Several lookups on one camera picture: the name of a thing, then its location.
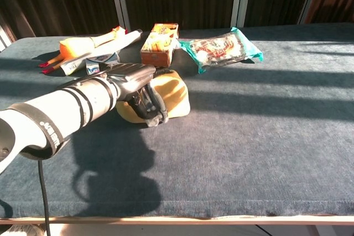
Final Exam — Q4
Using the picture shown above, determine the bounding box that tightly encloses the yellow sponge pack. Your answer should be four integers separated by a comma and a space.
116, 69, 191, 124

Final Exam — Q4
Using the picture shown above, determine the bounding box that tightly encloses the yellow rubber chicken toy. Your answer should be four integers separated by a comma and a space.
38, 25, 128, 75

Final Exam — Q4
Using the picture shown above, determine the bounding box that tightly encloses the white blue soap box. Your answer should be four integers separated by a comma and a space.
85, 54, 121, 76

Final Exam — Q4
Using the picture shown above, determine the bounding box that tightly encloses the white toothpaste tube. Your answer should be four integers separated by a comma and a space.
60, 28, 143, 76

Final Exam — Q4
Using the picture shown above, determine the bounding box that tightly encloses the teal snack package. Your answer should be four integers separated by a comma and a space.
178, 27, 264, 74

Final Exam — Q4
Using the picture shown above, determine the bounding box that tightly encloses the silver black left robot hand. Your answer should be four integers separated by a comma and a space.
106, 63, 169, 128

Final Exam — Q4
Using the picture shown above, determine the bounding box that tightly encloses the light wooden table frame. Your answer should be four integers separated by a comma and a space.
0, 213, 354, 226

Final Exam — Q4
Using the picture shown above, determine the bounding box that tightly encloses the blue-grey table cloth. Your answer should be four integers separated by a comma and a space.
0, 22, 354, 219

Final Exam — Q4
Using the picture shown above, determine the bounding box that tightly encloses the thick black cable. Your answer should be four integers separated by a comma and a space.
38, 160, 52, 236

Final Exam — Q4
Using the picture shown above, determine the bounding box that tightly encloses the white fuzzy bundle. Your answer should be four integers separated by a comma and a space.
0, 223, 45, 236

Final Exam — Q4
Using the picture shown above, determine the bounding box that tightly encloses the orange cardboard carton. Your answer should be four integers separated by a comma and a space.
140, 23, 180, 68

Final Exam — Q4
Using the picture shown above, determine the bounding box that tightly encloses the thin black wire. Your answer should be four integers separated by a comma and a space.
254, 224, 274, 236

